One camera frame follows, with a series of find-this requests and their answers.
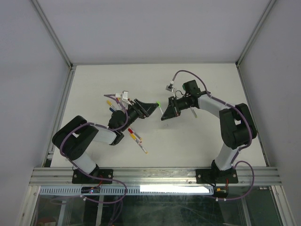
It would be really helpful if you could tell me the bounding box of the yellow pen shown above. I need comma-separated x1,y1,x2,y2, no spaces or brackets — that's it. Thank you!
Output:
130,134,148,154

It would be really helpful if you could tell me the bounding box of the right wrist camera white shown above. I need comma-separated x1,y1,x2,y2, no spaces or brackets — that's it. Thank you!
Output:
166,81,176,93

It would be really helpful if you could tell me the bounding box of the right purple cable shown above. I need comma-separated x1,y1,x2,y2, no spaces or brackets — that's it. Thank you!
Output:
173,70,255,202

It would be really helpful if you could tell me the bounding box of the light green pen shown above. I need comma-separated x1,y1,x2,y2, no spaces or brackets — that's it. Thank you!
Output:
156,101,164,115

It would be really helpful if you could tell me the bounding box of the aluminium front rail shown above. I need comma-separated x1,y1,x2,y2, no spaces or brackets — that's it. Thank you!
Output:
29,166,282,186

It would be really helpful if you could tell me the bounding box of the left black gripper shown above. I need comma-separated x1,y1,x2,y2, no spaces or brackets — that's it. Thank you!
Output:
120,99,158,132

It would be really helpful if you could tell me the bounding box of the dark green pen body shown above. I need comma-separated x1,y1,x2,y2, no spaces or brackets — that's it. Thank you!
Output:
190,107,198,118

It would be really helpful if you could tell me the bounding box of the red square-cap pen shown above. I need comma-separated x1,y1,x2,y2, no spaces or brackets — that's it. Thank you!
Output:
127,128,142,142

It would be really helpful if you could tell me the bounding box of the white slotted cable duct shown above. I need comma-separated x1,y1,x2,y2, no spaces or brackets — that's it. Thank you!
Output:
40,185,214,196

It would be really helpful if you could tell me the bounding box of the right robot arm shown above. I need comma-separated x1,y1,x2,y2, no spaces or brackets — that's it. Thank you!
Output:
161,80,257,182

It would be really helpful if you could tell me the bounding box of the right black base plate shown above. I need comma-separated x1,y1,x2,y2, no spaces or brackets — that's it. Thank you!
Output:
195,169,238,185

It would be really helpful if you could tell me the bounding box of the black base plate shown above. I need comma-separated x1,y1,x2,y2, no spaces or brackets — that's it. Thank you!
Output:
195,169,238,185
71,169,113,184

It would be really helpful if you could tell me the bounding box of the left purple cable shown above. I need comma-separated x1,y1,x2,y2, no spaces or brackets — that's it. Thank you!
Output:
60,93,129,226

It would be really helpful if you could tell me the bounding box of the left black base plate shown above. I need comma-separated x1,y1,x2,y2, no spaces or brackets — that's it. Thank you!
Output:
71,169,113,184

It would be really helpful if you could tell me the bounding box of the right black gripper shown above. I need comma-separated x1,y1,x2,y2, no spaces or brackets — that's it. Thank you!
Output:
161,96,190,121

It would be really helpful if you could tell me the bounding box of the purple cable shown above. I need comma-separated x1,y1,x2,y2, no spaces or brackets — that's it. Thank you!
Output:
60,93,129,226
173,70,255,202

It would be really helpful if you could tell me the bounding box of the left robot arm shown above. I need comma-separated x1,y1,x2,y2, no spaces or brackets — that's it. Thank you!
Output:
52,99,159,183

